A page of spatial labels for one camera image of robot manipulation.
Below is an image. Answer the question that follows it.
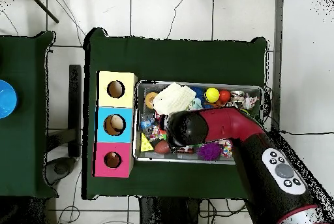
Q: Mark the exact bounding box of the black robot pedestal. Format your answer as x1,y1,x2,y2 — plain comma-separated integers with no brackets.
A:
138,196,203,224

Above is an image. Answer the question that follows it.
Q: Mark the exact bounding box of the cream cloth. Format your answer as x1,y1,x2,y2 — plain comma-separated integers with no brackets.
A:
152,82,197,115

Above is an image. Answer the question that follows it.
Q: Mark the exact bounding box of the purple spiky ball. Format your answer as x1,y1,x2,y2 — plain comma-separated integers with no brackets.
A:
196,142,222,161

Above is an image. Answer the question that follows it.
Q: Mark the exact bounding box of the yellow toy cheese wedge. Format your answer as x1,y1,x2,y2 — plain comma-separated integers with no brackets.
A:
140,132,155,152

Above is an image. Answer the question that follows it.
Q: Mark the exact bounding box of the blue spiky ball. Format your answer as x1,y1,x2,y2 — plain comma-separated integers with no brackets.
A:
190,86,207,104

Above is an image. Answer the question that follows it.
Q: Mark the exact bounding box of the grey stand base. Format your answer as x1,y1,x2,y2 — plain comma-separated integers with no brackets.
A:
44,157,76,185

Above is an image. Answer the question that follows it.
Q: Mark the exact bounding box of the large yellow ball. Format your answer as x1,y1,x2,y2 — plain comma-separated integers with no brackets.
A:
204,87,220,103

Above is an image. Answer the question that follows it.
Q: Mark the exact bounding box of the blue bowl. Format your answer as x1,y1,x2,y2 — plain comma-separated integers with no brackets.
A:
0,79,19,120

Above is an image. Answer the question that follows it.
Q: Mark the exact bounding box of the silver mesh bin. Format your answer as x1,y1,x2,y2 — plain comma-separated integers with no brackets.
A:
133,80,263,165

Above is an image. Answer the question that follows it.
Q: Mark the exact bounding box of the brown toy football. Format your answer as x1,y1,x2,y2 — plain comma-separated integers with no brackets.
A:
154,140,171,155

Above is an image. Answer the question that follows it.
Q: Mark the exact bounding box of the wooden box with three holes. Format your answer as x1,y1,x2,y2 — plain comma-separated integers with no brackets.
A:
92,71,138,178

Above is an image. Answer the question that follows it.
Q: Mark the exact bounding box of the black upright panel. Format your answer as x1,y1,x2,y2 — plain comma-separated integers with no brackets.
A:
68,64,82,157

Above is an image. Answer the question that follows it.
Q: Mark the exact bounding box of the orange ball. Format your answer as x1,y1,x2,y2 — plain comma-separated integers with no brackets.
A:
218,89,232,103

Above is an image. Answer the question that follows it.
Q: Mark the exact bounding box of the black floor cable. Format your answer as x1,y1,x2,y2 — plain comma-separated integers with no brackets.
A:
279,129,334,136

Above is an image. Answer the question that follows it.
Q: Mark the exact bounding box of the toy burger bun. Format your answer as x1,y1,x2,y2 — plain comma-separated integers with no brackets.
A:
144,91,159,110

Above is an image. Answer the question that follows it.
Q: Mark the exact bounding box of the brown plush bear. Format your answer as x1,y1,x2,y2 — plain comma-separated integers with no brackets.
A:
105,152,121,167

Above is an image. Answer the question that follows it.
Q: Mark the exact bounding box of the black tripod leg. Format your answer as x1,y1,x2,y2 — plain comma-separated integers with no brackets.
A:
27,0,60,24

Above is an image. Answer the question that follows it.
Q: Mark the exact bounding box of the dark green table cloth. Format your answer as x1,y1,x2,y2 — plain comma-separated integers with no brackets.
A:
0,31,59,199
82,27,268,200

